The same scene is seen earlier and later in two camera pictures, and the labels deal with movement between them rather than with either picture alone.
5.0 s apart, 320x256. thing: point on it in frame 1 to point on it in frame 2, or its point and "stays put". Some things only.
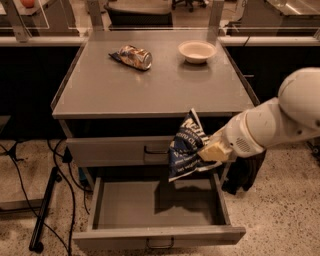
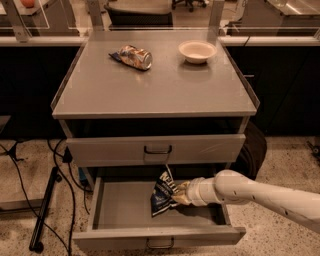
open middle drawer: x=149 y=211 stays put
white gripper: x=240 y=135 to x=194 y=191
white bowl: x=197 y=51 stays put
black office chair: x=189 y=3 stays put
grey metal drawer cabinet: x=126 y=93 stays put
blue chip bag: x=183 y=151 to x=161 y=199
